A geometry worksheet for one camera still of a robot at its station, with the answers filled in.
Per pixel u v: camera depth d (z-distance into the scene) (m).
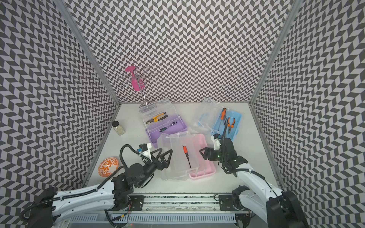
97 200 0.51
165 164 0.63
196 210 0.72
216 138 0.75
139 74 1.02
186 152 0.76
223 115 1.00
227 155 0.64
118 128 0.94
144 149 0.63
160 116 0.96
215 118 1.01
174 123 1.03
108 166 0.83
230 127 1.03
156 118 0.96
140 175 0.53
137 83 1.13
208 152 0.73
